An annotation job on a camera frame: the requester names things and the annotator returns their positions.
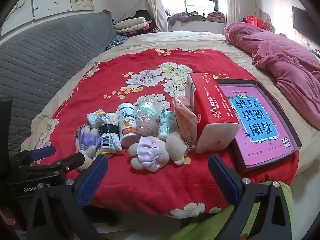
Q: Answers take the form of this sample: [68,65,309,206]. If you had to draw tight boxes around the beige bed sheet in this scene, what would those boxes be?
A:
[21,31,319,174]

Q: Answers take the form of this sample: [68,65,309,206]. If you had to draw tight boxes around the green item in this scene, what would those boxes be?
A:
[136,100,159,120]

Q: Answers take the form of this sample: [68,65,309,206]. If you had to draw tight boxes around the folded blankets stack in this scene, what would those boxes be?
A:
[114,10,158,37]

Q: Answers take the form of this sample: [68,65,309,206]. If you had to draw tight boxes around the left white curtain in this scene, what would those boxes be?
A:
[148,0,168,32]

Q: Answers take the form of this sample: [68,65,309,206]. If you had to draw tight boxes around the green floral tissue pack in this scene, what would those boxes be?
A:
[157,110,179,141]

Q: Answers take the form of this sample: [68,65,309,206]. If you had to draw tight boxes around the plush bear purple dress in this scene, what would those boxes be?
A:
[75,125,101,171]

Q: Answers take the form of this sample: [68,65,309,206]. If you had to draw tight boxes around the black wall television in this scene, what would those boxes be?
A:
[292,6,319,44]

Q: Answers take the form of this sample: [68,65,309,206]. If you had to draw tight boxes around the red tissue pack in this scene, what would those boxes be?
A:
[185,73,240,153]

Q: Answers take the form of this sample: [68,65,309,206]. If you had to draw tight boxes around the right white curtain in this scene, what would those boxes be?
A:
[226,0,240,25]

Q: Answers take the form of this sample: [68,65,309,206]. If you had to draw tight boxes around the white curtain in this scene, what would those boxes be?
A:
[148,0,168,32]
[226,0,240,25]

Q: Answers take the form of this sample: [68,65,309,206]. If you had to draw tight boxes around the dark shallow box tray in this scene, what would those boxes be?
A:
[217,79,302,173]

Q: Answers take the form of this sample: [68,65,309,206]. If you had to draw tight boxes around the blue patterned pillow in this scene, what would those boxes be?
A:
[105,35,129,51]

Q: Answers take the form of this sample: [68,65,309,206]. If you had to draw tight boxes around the pink ball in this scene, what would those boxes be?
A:
[136,115,158,137]

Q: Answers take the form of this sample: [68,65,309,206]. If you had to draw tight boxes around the plush bear pink dress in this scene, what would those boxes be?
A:
[129,132,196,173]

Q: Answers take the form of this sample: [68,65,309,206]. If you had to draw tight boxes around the small white tissue pack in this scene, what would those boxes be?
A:
[87,113,103,129]

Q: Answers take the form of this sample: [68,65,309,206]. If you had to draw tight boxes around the grey quilted headboard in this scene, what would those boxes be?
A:
[1,10,116,154]

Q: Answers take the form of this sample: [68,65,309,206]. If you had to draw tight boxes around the white supplement bottle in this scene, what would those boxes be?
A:
[118,103,140,148]

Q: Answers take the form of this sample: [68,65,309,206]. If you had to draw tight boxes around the pink quilted duvet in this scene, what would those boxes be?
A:
[224,22,319,129]

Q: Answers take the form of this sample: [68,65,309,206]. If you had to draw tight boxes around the red floral blanket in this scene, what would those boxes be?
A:
[34,49,289,219]

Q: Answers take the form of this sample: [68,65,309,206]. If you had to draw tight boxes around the wall painting panels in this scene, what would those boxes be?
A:
[1,0,94,36]

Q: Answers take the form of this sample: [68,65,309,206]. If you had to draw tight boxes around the clothes on window sill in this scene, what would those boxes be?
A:
[167,11,226,26]

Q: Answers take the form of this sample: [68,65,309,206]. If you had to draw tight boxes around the red gift bags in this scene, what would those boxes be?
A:
[246,9,273,30]

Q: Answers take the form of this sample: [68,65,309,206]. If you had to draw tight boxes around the pink book in tray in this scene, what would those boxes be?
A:
[221,85,297,170]

